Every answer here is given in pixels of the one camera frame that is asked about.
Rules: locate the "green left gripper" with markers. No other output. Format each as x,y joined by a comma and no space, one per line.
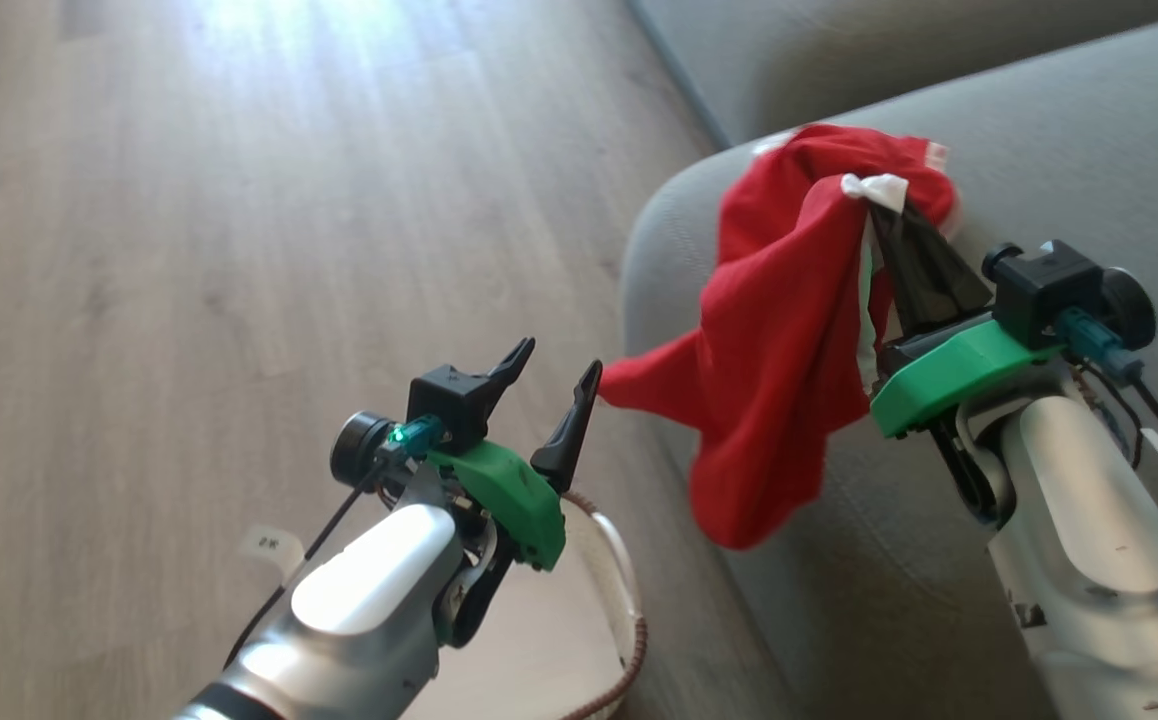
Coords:
509,495

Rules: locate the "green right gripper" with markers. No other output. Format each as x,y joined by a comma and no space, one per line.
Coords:
949,375

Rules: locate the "red garment with white stripes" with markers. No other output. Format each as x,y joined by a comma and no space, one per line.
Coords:
789,380

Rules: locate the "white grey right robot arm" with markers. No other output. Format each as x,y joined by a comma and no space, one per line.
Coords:
1089,560

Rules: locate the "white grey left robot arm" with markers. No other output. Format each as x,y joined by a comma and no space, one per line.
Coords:
369,600

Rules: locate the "round white basket brown rim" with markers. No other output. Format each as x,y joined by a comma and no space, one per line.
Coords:
625,590

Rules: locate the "grey fabric sofa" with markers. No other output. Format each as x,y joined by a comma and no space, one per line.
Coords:
1039,120

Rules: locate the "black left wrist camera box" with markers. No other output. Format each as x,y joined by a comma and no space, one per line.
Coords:
449,405

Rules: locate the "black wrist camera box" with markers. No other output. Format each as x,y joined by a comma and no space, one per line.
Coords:
449,405
1039,285

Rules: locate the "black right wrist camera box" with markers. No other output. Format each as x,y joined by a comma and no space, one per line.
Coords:
1039,285

